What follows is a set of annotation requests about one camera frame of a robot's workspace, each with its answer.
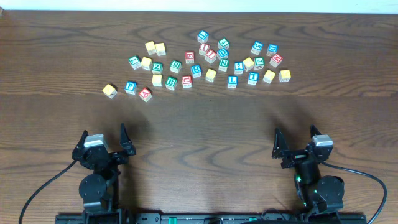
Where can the blue D block centre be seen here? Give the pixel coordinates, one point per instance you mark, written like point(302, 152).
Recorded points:
point(222, 54)

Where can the red E block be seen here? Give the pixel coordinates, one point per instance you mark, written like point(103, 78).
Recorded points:
point(189, 57)

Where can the blue L block lower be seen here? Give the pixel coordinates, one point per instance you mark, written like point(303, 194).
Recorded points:
point(232, 81)

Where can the yellow block lower right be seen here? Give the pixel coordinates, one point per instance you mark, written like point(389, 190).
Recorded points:
point(268, 76)

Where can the blue D block right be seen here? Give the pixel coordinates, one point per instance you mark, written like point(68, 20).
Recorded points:
point(272, 50)

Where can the green Z block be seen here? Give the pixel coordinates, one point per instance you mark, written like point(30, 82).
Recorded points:
point(157, 68)

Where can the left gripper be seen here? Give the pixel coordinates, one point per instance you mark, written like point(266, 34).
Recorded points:
point(109, 156)

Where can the red A block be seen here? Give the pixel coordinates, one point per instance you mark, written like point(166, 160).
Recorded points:
point(145, 94)

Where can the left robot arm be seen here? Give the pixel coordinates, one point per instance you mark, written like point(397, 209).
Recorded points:
point(100, 190)

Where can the yellow block cluster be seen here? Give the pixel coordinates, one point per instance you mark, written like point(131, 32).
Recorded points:
point(248, 64)

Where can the yellow block far left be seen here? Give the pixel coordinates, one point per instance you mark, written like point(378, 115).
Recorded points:
point(110, 91)

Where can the blue S block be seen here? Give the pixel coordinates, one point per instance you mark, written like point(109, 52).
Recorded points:
point(256, 48)

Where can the red M block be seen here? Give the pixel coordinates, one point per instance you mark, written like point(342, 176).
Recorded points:
point(275, 60)

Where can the yellow block top left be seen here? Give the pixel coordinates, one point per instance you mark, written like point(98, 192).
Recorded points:
point(151, 48)

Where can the blue H block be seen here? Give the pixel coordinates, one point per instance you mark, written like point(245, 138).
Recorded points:
point(196, 71)

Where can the green R block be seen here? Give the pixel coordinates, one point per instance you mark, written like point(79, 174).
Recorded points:
point(175, 66)

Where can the blue T block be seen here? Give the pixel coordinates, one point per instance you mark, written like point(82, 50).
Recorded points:
point(253, 78)

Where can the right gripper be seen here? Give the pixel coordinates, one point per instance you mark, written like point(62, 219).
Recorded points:
point(295, 156)

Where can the green B block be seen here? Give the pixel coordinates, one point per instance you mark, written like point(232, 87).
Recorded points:
point(171, 83)

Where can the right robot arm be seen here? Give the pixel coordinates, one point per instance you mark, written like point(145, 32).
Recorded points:
point(319, 194)

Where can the green L block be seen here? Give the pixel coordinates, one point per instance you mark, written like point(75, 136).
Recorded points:
point(135, 62)

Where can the green 4 block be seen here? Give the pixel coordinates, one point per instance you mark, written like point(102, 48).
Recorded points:
point(223, 43)

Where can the red U block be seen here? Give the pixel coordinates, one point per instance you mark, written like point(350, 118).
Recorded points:
point(187, 81)

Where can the yellow block beside L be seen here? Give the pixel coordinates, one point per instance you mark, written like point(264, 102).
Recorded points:
point(146, 63)

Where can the green N block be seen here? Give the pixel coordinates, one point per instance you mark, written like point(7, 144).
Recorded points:
point(223, 65)

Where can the yellow O block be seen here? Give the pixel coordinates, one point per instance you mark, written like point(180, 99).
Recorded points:
point(210, 75)

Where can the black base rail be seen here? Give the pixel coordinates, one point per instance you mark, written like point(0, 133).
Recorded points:
point(155, 218)

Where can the blue 2 block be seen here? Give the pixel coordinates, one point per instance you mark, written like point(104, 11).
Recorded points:
point(238, 68)

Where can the yellow block lower left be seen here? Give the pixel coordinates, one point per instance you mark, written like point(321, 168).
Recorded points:
point(157, 80)

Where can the red I block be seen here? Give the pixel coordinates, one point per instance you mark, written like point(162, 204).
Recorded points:
point(210, 56)

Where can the blue P block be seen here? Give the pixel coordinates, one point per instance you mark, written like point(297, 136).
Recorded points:
point(130, 88)

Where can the blue d block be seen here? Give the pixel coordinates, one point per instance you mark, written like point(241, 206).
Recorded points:
point(272, 50)
point(222, 54)

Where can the green J block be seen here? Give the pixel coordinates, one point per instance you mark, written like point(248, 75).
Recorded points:
point(259, 63)

